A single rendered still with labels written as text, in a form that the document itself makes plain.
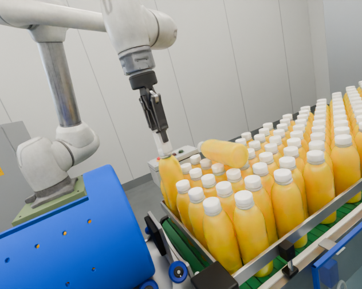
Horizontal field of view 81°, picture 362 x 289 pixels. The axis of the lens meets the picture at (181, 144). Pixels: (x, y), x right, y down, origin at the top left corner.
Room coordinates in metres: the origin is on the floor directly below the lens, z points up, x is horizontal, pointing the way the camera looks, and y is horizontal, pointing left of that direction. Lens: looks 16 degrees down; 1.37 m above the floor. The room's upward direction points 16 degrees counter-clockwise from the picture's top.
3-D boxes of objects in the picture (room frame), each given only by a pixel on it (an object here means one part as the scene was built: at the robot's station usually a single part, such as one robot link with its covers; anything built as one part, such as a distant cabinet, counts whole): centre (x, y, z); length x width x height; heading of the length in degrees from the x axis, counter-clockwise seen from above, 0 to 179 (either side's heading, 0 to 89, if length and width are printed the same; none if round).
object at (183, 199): (0.55, 0.03, 0.99); 0.07 x 0.07 x 0.19
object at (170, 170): (0.62, 0.06, 1.09); 0.07 x 0.07 x 0.19
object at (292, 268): (0.37, -0.16, 0.94); 0.03 x 0.02 x 0.08; 112
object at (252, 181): (0.46, -0.14, 1.09); 0.04 x 0.04 x 0.02
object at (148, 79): (0.62, 0.05, 1.38); 0.08 x 0.07 x 0.09; 22
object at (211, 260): (0.52, 0.06, 0.96); 0.40 x 0.01 x 0.03; 22
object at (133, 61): (0.62, 0.05, 1.45); 0.09 x 0.09 x 0.06
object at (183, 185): (0.55, 0.03, 1.09); 0.04 x 0.04 x 0.02
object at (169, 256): (0.49, 0.13, 0.99); 0.10 x 0.02 x 0.12; 22
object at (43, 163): (0.97, 0.64, 1.21); 0.18 x 0.16 x 0.22; 148
